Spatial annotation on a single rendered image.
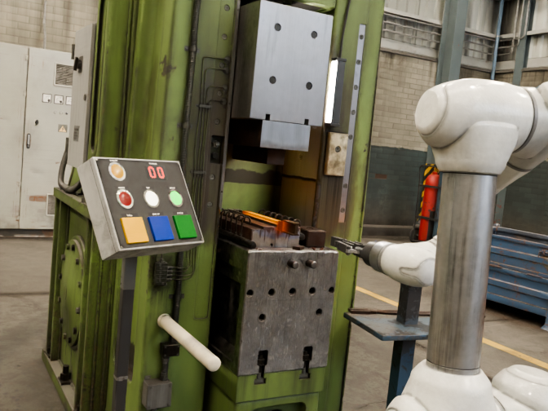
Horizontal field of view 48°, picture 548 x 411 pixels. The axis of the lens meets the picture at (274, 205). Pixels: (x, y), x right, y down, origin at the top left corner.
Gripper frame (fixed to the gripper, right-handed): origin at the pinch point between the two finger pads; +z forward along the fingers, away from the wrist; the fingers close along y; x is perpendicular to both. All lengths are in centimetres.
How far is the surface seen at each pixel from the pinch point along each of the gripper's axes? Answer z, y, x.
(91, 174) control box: 18, -73, 15
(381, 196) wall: 629, 531, -35
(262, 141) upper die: 35.1, -11.9, 29.3
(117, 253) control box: 7, -68, -5
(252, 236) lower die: 35.0, -12.2, -4.2
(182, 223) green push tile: 18.7, -45.2, 2.2
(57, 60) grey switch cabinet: 569, 7, 98
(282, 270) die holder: 29.0, -2.1, -15.3
